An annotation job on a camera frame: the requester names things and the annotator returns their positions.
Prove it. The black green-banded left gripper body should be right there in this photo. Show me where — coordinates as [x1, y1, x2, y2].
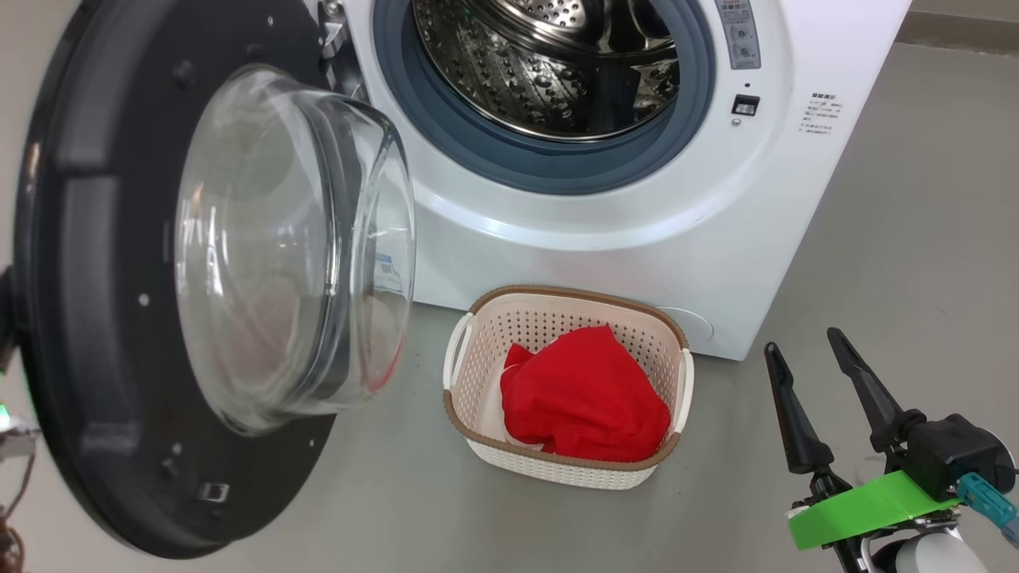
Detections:
[0, 402, 42, 464]

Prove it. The black green-banded right gripper body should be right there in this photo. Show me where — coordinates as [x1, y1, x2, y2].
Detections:
[787, 413, 1019, 552]

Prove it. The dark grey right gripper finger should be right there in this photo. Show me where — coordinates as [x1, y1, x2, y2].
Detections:
[763, 342, 836, 476]
[826, 327, 928, 455]

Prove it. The round black glass washer door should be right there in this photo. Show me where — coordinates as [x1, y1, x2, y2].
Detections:
[11, 0, 420, 559]

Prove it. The red garment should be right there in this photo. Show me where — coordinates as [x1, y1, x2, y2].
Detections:
[500, 324, 673, 463]

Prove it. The white front-load washing machine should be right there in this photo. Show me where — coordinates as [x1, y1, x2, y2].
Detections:
[303, 0, 913, 363]

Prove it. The cream perforated laundry basket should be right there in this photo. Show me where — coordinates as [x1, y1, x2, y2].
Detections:
[443, 285, 696, 491]

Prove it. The grey rubber door gasket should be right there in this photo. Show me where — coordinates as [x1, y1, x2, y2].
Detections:
[372, 0, 716, 197]

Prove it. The metal washer door hinge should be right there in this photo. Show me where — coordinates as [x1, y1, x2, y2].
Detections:
[317, 0, 353, 63]

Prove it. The round white filter cover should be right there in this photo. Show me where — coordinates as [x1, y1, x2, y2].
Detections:
[656, 306, 716, 346]

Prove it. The grey icon instruction sticker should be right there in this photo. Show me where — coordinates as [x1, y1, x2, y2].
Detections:
[713, 0, 763, 71]

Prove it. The blue QR energy label sticker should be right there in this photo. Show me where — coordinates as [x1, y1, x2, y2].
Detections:
[373, 251, 404, 295]

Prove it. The stainless steel perforated washer drum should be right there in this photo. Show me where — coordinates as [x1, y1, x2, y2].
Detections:
[412, 0, 682, 143]

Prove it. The teal cable connector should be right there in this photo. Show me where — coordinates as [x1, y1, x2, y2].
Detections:
[955, 472, 1019, 548]

